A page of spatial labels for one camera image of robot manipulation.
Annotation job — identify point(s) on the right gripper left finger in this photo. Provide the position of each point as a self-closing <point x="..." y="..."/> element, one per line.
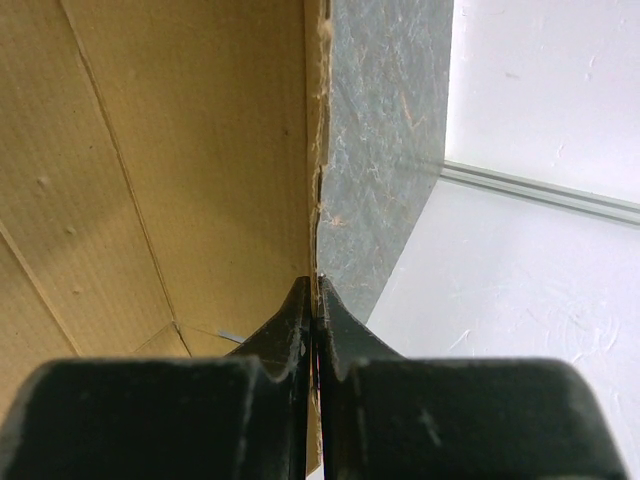
<point x="239" y="416"/>

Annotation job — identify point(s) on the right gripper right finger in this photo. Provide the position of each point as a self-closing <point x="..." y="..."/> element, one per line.
<point x="385" y="416"/>

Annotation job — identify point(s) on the brown cardboard box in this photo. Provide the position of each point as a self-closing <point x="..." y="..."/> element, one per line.
<point x="159" y="175"/>

